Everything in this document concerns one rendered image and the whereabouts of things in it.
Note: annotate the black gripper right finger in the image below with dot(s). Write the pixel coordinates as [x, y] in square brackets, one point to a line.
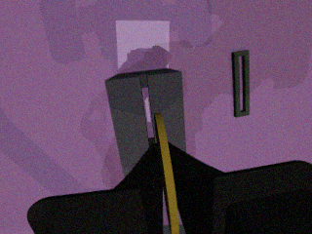
[203, 192]

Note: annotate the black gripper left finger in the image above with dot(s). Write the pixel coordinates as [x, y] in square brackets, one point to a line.
[134, 206]

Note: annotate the dark green narrow rectangular frame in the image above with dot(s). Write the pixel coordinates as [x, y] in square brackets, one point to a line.
[245, 59]

